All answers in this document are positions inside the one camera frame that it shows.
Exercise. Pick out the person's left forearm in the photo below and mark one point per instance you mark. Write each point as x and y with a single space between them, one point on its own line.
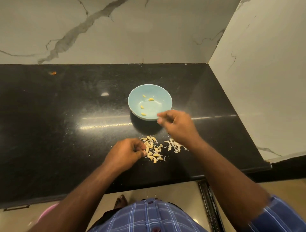
71 205

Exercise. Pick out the small orange scrap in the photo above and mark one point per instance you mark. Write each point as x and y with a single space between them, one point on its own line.
52 73

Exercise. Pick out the person's right forearm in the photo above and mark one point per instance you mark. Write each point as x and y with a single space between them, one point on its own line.
229 184

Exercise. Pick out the blue plaid shirt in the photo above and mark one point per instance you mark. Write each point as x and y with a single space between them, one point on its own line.
158 220

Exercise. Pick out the pile of garlic skins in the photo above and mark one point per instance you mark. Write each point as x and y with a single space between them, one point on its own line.
153 149

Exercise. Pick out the person's left foot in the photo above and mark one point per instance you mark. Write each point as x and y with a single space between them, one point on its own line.
120 201

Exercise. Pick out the garlic peel scrap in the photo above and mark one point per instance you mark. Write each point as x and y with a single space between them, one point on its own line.
175 145

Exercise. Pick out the pink plastic bucket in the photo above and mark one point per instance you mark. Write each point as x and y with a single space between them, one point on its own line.
47 211

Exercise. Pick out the person's right hand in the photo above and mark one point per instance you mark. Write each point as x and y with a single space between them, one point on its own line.
180 126

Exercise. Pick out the person's left hand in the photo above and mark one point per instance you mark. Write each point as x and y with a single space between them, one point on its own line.
122 155

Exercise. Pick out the black cabinet trim strip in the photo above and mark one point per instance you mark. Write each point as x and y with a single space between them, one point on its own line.
210 206

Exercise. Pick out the light blue bowl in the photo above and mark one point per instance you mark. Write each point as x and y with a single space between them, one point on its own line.
150 102

